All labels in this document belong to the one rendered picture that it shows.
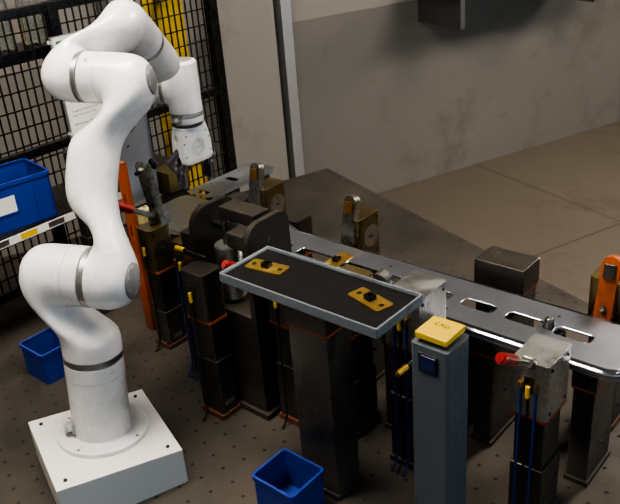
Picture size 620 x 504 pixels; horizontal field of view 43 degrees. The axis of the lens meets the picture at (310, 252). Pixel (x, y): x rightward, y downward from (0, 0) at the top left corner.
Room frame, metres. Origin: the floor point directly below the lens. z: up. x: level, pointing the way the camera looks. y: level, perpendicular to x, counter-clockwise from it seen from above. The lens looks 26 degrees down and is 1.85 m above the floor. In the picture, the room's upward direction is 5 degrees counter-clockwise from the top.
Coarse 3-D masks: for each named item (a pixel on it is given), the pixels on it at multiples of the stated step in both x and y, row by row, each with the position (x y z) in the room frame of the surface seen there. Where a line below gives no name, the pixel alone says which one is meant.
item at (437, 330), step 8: (432, 320) 1.10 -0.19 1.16; (440, 320) 1.10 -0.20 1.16; (448, 320) 1.10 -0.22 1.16; (424, 328) 1.08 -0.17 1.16; (432, 328) 1.08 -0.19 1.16; (440, 328) 1.08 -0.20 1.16; (448, 328) 1.07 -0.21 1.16; (456, 328) 1.07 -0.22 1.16; (464, 328) 1.08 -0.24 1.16; (416, 336) 1.07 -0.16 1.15; (424, 336) 1.06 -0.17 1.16; (432, 336) 1.05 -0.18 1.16; (440, 336) 1.05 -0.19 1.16; (448, 336) 1.05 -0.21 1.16; (456, 336) 1.06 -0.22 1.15; (440, 344) 1.04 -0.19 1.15; (448, 344) 1.04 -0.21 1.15
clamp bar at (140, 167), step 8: (152, 160) 1.86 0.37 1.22; (136, 168) 1.85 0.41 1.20; (144, 168) 1.83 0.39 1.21; (152, 168) 1.87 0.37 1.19; (144, 176) 1.83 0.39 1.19; (152, 176) 1.84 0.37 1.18; (144, 184) 1.85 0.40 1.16; (152, 184) 1.84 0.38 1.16; (144, 192) 1.86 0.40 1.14; (152, 192) 1.84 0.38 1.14; (152, 200) 1.84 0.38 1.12; (160, 200) 1.85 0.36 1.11; (152, 208) 1.85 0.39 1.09; (160, 208) 1.85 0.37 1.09
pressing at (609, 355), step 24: (312, 240) 1.78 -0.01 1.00; (360, 264) 1.63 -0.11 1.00; (384, 264) 1.62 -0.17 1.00; (408, 264) 1.61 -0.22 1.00; (456, 288) 1.48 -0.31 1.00; (480, 288) 1.47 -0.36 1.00; (456, 312) 1.38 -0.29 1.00; (480, 312) 1.37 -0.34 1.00; (504, 312) 1.37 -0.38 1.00; (528, 312) 1.36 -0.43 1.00; (552, 312) 1.35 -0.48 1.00; (576, 312) 1.35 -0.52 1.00; (480, 336) 1.29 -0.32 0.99; (504, 336) 1.27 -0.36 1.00; (528, 336) 1.27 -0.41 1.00; (552, 336) 1.26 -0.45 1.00; (600, 336) 1.25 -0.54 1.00; (576, 360) 1.18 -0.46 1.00; (600, 360) 1.17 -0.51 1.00
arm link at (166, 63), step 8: (160, 48) 1.74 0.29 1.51; (168, 48) 1.78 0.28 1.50; (160, 56) 1.75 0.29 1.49; (168, 56) 1.78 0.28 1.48; (176, 56) 1.83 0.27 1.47; (152, 64) 1.75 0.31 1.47; (160, 64) 1.77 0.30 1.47; (168, 64) 1.79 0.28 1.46; (176, 64) 1.82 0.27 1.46; (160, 72) 1.79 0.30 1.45; (168, 72) 1.80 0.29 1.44; (176, 72) 1.83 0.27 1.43; (160, 80) 1.82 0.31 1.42
